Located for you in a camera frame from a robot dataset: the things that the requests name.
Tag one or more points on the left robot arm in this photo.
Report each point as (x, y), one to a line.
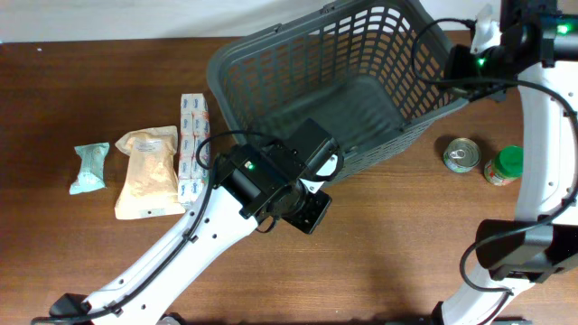
(272, 178)

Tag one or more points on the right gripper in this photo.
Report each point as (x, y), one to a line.
(456, 62)

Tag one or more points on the grey plastic shopping basket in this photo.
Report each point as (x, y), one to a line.
(363, 70)

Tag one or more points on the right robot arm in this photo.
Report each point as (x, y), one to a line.
(532, 46)

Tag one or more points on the jar with green lid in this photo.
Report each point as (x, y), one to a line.
(505, 167)

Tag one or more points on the small teal packet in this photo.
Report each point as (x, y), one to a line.
(91, 170)

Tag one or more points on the tin can with pull tab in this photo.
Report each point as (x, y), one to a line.
(461, 155)

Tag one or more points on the beige powder food pouch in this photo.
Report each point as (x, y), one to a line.
(150, 188)

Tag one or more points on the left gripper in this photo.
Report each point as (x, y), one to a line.
(321, 209)

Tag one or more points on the multipack of tissue packets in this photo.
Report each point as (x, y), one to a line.
(194, 129)

